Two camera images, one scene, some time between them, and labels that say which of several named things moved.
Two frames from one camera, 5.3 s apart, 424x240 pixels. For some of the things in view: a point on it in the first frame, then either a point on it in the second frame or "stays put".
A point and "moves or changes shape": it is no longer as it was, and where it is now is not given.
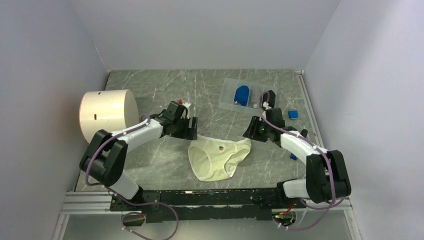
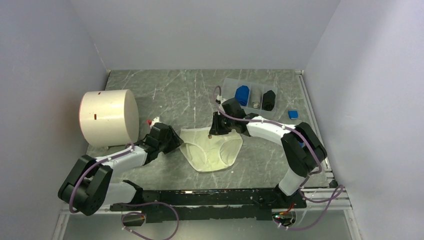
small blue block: [293, 114] stays put
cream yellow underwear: [212, 160] moves or changes shape
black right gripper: [252, 131] → [216, 128]
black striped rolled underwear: [272, 97] stays put
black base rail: [162, 205] stays put
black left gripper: [189, 133] → [175, 140]
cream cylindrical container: [111, 110] stays put
